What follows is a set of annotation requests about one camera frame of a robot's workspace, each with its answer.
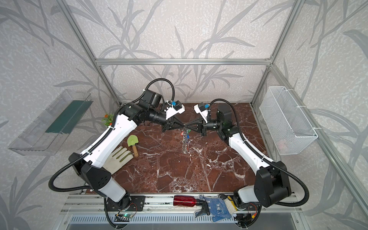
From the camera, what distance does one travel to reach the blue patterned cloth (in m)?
0.70

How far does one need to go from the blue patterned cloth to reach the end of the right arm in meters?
0.38

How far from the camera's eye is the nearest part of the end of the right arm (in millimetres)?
638
